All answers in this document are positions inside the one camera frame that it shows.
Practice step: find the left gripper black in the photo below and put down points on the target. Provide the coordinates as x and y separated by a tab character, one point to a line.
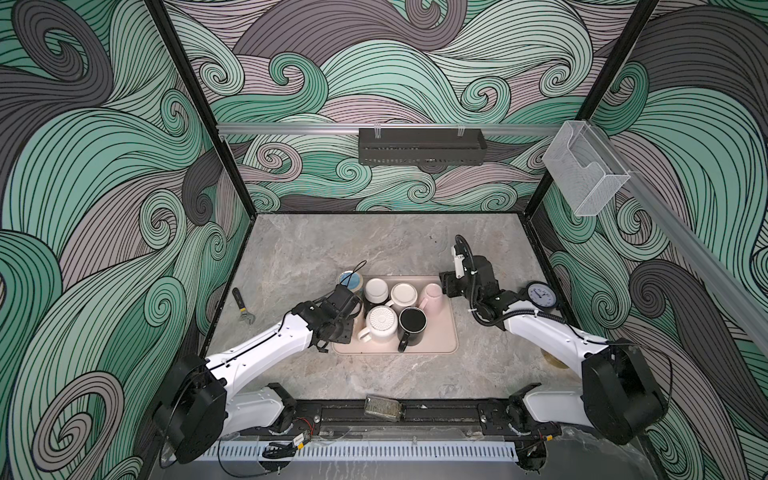
347	333

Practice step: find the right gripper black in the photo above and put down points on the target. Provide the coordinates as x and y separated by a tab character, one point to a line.
448	283

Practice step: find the blue butterfly mug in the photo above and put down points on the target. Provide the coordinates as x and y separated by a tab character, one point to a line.
353	281

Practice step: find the white ribbed mug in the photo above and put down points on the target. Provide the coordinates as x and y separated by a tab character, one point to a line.
381	324

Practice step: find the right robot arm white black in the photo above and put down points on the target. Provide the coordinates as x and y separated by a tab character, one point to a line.
619	396

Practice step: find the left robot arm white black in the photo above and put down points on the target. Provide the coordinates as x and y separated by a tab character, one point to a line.
252	360

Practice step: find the pink upside-down mug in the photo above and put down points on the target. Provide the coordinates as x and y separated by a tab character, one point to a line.
431	299

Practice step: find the black white upside-down mug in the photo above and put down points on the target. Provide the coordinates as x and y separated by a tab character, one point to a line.
376	292

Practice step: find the cream upside-down mug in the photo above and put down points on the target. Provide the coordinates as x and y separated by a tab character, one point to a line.
402	295

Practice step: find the small round clock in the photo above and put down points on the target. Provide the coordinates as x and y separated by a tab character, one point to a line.
541	295

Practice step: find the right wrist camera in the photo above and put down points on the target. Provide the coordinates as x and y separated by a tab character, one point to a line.
463	257

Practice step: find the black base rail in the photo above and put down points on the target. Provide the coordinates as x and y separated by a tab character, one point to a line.
527	415

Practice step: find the black wall shelf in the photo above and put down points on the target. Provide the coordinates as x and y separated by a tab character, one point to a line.
416	146

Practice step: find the clear plastic wall bin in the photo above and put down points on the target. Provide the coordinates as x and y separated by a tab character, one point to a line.
585	166

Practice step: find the aluminium wall rail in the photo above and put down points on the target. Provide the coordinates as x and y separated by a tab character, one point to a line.
305	128

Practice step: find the white slotted cable duct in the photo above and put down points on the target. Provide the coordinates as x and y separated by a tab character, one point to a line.
429	451

